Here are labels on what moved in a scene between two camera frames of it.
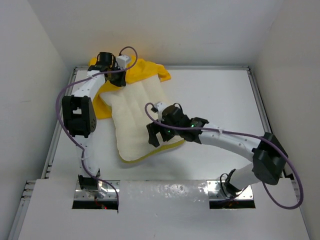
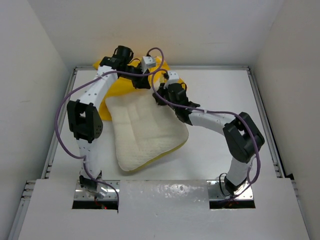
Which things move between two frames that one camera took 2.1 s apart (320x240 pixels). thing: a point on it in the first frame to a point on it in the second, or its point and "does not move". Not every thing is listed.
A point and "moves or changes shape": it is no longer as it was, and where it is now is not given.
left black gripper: (122, 82) to (142, 82)
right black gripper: (153, 130) to (161, 91)
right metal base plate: (215, 192) does not move
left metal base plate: (104, 192) does not move
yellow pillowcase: (138, 69) moves or changes shape
